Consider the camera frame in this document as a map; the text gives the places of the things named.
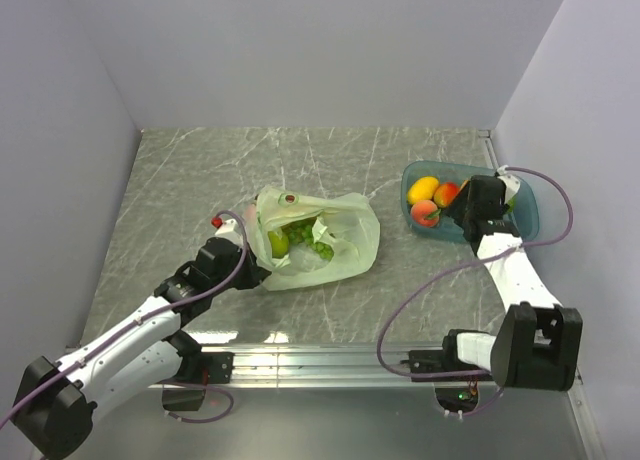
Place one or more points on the pink peach with leaf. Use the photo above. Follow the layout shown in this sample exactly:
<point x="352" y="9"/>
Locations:
<point x="425" y="213"/>

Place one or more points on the red yellow mango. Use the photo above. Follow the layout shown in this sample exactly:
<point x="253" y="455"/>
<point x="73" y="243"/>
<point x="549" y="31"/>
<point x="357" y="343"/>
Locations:
<point x="445" y="194"/>

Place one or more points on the green grape bunch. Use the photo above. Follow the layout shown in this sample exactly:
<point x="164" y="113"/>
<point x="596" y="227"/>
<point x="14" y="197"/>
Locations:
<point x="301" y="233"/>

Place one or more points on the black box under rail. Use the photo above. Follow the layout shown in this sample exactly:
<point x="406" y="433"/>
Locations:
<point x="182" y="399"/>

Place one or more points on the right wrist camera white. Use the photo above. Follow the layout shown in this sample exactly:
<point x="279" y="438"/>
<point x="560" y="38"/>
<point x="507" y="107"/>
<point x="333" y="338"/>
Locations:
<point x="512" y="183"/>

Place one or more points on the green fruit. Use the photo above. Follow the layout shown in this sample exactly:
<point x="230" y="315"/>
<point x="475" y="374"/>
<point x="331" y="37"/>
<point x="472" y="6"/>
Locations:
<point x="279" y="242"/>

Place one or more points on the green printed plastic bag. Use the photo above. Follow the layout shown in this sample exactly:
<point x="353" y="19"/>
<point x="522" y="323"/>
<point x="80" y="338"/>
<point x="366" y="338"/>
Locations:
<point x="347" y="223"/>

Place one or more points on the teal transparent plastic tray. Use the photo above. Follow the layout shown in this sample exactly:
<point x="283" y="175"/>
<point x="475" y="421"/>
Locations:
<point x="524" y="214"/>

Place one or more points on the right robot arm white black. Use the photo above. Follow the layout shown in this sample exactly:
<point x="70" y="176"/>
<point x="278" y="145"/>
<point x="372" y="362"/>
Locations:
<point x="538" y="343"/>

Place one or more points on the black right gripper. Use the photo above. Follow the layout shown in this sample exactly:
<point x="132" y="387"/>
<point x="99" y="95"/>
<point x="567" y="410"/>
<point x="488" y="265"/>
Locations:
<point x="455" y="209"/>

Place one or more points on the green custard apple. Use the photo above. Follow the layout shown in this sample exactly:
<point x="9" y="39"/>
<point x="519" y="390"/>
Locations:
<point x="510" y="204"/>

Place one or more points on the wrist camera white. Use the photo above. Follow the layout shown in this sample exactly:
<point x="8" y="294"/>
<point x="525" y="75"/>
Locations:
<point x="228" y="229"/>
<point x="512" y="183"/>

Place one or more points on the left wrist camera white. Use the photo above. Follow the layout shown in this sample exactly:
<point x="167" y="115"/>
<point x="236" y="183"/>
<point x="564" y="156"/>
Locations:
<point x="228" y="229"/>

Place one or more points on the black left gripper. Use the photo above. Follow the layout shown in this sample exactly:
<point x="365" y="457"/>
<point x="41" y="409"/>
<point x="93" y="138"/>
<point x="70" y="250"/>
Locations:
<point x="255" y="273"/>

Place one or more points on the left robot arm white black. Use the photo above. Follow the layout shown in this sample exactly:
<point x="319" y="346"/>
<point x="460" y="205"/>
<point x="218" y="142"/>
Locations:
<point x="59" y="402"/>

